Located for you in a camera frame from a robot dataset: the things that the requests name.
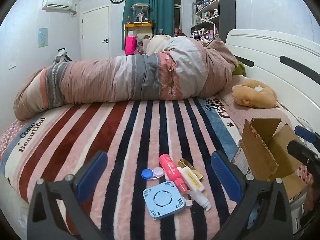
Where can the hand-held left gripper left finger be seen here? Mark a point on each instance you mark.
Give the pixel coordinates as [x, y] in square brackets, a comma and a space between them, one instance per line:
[93, 175]

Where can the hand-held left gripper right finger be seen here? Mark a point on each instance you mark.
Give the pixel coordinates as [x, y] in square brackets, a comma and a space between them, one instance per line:
[225, 177]

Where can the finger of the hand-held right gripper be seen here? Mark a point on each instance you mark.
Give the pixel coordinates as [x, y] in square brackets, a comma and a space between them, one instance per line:
[303, 133]
[298, 149]

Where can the small white spray bottle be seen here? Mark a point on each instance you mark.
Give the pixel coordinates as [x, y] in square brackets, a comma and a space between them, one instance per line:
[200, 200]

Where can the white tube with yellow label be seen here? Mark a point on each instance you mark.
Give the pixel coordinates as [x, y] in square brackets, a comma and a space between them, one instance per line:
[191, 180]

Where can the brown cardboard box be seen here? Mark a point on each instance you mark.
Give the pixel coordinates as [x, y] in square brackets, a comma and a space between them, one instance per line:
[255, 152]

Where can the gold box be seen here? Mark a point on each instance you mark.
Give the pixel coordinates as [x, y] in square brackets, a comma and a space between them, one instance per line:
[185, 162]

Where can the striped fleece blanket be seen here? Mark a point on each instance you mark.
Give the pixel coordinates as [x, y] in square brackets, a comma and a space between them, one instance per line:
[125, 135]

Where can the pink bottle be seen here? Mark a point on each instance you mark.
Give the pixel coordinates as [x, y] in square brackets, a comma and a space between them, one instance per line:
[168, 167]

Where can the brown plush toy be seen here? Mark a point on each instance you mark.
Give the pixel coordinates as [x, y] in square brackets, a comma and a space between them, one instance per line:
[252, 95]

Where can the blue and white lens case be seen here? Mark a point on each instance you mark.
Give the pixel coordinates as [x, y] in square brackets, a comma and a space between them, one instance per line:
[157, 173]

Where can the light blue square device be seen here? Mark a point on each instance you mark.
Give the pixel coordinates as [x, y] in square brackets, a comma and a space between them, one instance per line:
[162, 200]

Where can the white bed headboard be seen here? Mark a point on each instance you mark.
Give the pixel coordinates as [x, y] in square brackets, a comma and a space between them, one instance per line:
[275, 55]

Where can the green plush toy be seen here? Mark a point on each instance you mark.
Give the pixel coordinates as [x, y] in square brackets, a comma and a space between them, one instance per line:
[240, 67]

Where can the pink and grey quilt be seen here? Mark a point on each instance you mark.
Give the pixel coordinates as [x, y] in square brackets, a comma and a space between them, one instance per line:
[112, 80]

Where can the dark bag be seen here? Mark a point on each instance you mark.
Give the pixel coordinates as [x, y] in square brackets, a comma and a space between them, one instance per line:
[62, 56]

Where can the pink gift bag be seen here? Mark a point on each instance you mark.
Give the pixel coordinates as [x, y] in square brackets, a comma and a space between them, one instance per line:
[130, 45]

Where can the white door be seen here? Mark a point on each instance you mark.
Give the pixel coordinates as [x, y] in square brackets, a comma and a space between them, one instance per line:
[96, 35]

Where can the cream pillow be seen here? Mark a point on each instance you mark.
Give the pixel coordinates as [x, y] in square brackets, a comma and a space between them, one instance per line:
[157, 43]

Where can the dark tall bookshelf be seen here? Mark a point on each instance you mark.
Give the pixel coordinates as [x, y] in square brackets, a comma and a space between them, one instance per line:
[225, 7]

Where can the yellow cabinet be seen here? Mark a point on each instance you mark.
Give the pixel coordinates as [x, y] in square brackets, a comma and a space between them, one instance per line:
[138, 27]

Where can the glass display case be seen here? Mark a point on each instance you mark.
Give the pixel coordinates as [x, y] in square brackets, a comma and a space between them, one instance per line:
[140, 12]

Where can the teal curtain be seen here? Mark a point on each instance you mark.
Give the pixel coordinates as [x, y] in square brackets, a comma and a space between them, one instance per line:
[155, 12]

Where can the window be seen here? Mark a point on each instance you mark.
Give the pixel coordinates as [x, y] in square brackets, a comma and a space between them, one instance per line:
[177, 10]

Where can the white air conditioner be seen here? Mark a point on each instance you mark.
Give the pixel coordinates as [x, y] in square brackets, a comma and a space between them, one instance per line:
[56, 3]

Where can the light blue wall poster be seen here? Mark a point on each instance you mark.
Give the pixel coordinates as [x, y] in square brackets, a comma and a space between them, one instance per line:
[43, 37]

